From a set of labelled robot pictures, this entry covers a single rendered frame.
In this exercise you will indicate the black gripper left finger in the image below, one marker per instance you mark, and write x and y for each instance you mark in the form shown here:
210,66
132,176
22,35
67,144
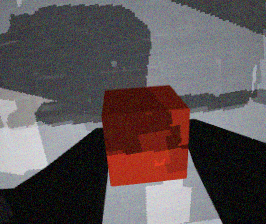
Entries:
71,190

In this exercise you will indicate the red cube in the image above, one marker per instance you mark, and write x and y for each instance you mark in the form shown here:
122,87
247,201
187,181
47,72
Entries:
146,133

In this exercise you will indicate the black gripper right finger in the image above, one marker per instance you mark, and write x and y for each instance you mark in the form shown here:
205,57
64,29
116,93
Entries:
233,170

